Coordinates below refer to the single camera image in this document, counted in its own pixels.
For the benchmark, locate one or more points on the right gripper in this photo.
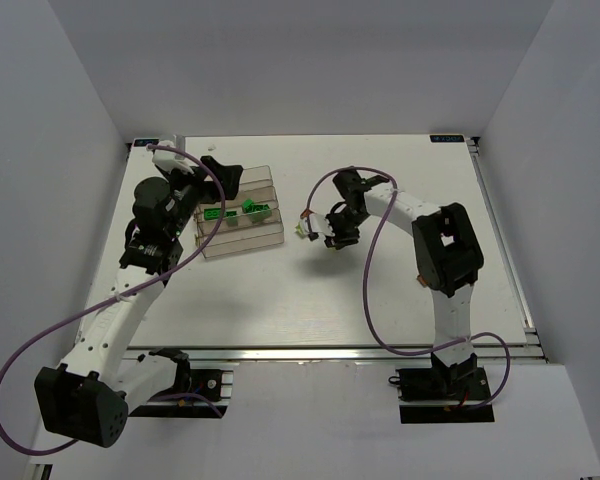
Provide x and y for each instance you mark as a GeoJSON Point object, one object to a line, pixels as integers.
{"type": "Point", "coordinates": [342, 235]}

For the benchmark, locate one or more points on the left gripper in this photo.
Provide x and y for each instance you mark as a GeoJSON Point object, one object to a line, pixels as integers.
{"type": "Point", "coordinates": [200, 183]}

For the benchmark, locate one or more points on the dark green lego block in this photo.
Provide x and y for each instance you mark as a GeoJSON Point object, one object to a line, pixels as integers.
{"type": "Point", "coordinates": [259, 213]}

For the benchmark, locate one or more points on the green 2x4 lego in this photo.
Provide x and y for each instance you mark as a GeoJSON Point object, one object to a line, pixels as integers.
{"type": "Point", "coordinates": [212, 214]}

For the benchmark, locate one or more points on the dark green 2x2 lego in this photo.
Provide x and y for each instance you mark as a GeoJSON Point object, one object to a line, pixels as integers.
{"type": "Point", "coordinates": [247, 205]}

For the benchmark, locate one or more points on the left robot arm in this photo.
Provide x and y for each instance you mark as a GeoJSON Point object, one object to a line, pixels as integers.
{"type": "Point", "coordinates": [86, 397]}

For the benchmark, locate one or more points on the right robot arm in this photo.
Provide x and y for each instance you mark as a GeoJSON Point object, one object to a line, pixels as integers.
{"type": "Point", "coordinates": [447, 253]}

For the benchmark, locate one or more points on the table corner label left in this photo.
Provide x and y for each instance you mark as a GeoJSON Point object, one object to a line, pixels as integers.
{"type": "Point", "coordinates": [143, 142]}

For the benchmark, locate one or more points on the table corner label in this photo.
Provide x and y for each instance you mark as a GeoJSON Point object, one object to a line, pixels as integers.
{"type": "Point", "coordinates": [446, 138]}
{"type": "Point", "coordinates": [143, 142]}

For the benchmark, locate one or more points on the table corner label right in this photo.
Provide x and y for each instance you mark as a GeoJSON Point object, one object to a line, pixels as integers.
{"type": "Point", "coordinates": [446, 138]}

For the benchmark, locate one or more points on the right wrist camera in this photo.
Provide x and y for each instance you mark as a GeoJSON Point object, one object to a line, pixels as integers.
{"type": "Point", "coordinates": [315, 225]}

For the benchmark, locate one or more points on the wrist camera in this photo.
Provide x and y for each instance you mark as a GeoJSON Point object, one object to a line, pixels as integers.
{"type": "Point", "coordinates": [315, 225]}
{"type": "Point", "coordinates": [167, 155]}

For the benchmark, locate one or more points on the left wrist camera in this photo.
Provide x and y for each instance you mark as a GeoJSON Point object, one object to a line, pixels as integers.
{"type": "Point", "coordinates": [167, 155]}

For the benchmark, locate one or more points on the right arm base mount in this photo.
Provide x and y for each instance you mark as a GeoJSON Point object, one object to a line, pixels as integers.
{"type": "Point", "coordinates": [425, 399]}

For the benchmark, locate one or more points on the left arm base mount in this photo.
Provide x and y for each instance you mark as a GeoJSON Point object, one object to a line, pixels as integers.
{"type": "Point", "coordinates": [165, 383]}

